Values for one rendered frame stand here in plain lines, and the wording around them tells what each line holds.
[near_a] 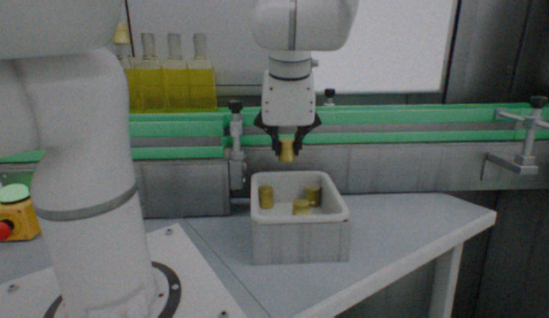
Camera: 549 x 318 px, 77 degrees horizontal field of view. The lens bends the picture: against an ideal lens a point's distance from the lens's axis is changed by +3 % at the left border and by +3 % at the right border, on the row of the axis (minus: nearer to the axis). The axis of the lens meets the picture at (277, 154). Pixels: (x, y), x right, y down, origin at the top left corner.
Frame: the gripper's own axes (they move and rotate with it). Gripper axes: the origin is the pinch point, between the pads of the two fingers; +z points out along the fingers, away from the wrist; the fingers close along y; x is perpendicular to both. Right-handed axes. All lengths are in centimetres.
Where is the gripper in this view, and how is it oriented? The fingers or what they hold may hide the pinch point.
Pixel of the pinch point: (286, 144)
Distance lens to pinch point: 69.5
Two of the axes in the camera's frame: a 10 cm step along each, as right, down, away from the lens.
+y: -10.0, 0.1, -0.4
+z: -0.1, 8.4, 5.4
